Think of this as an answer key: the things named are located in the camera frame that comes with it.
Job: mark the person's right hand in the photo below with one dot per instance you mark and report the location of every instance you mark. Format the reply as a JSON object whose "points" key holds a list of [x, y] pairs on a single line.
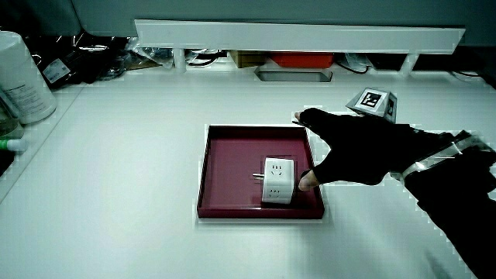
{"points": [[356, 151]]}

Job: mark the white socket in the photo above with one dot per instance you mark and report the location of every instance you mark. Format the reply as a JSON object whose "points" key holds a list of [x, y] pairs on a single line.
{"points": [[277, 182]]}

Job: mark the person's right forearm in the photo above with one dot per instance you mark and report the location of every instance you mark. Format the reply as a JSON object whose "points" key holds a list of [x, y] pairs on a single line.
{"points": [[457, 201]]}

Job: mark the grey metal tray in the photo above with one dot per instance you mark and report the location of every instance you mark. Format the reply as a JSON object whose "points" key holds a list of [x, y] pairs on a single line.
{"points": [[294, 75]]}

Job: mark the orange box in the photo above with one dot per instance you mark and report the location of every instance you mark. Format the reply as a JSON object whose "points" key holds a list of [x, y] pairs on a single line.
{"points": [[302, 60]]}

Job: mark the dark red tray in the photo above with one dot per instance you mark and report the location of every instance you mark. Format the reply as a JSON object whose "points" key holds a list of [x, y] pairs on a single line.
{"points": [[232, 170]]}

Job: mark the white shelf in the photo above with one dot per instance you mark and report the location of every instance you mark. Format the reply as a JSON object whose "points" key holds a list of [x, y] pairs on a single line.
{"points": [[294, 36]]}

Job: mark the cardboard box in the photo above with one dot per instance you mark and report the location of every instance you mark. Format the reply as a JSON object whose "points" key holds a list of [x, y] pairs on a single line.
{"points": [[246, 59]]}

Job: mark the clear plastic bag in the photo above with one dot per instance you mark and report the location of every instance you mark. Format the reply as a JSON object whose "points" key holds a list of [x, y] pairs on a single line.
{"points": [[153, 54]]}

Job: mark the black plastic bag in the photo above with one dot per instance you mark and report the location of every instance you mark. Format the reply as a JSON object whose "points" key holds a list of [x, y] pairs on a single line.
{"points": [[89, 58]]}

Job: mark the white wipes canister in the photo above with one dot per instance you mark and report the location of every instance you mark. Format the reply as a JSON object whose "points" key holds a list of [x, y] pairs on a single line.
{"points": [[23, 85]]}

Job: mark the green and white tube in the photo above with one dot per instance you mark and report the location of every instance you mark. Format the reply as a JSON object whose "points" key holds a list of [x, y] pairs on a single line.
{"points": [[13, 145]]}

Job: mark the clear bottle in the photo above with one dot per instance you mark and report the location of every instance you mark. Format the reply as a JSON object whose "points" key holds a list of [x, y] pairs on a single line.
{"points": [[7, 124]]}

